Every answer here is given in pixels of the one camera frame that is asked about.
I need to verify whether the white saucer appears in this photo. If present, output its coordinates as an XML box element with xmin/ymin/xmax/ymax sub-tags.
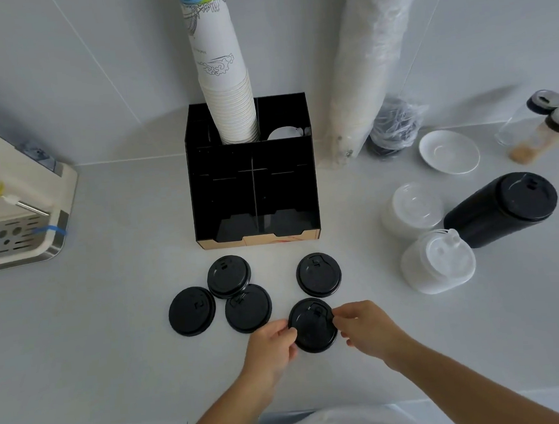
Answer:
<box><xmin>418</xmin><ymin>127</ymin><xmax>482</xmax><ymax>178</ymax></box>

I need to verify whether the sleeve of black lids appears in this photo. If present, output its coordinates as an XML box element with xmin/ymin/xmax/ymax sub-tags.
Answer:
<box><xmin>440</xmin><ymin>169</ymin><xmax>559</xmax><ymax>251</ymax></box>

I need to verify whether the person's left forearm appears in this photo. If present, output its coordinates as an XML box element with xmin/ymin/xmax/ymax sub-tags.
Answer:
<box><xmin>169</xmin><ymin>369</ymin><xmax>282</xmax><ymax>424</ymax></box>

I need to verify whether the cream coffee machine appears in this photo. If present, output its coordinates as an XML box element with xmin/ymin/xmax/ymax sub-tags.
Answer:
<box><xmin>0</xmin><ymin>107</ymin><xmax>85</xmax><ymax>273</ymax></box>

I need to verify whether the metal steam wand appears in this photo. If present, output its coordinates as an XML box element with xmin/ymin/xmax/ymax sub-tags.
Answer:
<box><xmin>15</xmin><ymin>198</ymin><xmax>51</xmax><ymax>220</ymax></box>

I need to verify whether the person's left hand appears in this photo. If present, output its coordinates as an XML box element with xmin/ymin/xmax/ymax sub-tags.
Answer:
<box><xmin>239</xmin><ymin>318</ymin><xmax>303</xmax><ymax>390</ymax></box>

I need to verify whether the black plastic cup lid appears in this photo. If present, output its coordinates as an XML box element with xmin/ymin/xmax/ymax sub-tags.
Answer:
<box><xmin>223</xmin><ymin>282</ymin><xmax>274</xmax><ymax>336</ymax></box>
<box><xmin>205</xmin><ymin>254</ymin><xmax>253</xmax><ymax>300</ymax></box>
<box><xmin>286</xmin><ymin>296</ymin><xmax>340</xmax><ymax>356</ymax></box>
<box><xmin>295</xmin><ymin>251</ymin><xmax>344</xmax><ymax>300</ymax></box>
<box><xmin>166</xmin><ymin>285</ymin><xmax>218</xmax><ymax>339</ymax></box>

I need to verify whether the plastic-wrapped stack of white cups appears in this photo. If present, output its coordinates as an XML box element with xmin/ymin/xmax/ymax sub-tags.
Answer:
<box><xmin>305</xmin><ymin>0</ymin><xmax>438</xmax><ymax>171</ymax></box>

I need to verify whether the glass shaker jar brown powder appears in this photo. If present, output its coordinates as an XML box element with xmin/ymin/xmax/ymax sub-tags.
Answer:
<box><xmin>506</xmin><ymin>107</ymin><xmax>559</xmax><ymax>167</ymax></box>

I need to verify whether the white lid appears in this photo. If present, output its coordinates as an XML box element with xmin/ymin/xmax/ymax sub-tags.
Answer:
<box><xmin>266</xmin><ymin>124</ymin><xmax>305</xmax><ymax>142</ymax></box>

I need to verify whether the empty glass shaker jar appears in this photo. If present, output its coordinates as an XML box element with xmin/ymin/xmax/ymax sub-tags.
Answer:
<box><xmin>492</xmin><ymin>89</ymin><xmax>559</xmax><ymax>147</ymax></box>

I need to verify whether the stack of white sip lids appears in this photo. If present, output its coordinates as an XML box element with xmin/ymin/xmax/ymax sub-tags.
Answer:
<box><xmin>398</xmin><ymin>227</ymin><xmax>479</xmax><ymax>297</ymax></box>

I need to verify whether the black cup organizer box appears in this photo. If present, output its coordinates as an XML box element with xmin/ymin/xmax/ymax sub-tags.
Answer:
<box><xmin>182</xmin><ymin>92</ymin><xmax>322</xmax><ymax>251</ymax></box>

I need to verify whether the stack of printed paper cups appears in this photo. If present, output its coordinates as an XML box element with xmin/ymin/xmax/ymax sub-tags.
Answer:
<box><xmin>176</xmin><ymin>0</ymin><xmax>260</xmax><ymax>148</ymax></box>

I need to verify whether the person's right forearm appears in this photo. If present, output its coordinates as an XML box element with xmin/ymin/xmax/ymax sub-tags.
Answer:
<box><xmin>383</xmin><ymin>330</ymin><xmax>559</xmax><ymax>424</ymax></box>

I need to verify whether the person's right hand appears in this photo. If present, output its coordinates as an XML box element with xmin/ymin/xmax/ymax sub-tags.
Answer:
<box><xmin>331</xmin><ymin>297</ymin><xmax>418</xmax><ymax>376</ymax></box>

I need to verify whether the bagged stack of dark lids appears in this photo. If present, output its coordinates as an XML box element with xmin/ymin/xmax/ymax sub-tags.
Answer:
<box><xmin>365</xmin><ymin>92</ymin><xmax>430</xmax><ymax>159</ymax></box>

